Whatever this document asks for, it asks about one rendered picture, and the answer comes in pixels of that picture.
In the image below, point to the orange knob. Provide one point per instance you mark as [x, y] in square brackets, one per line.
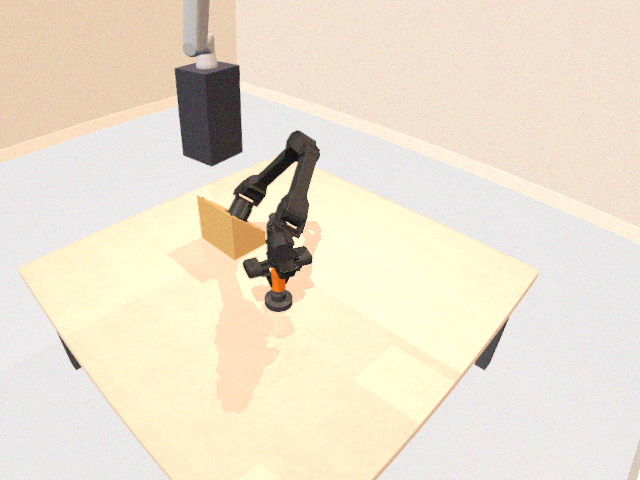
[278, 285]

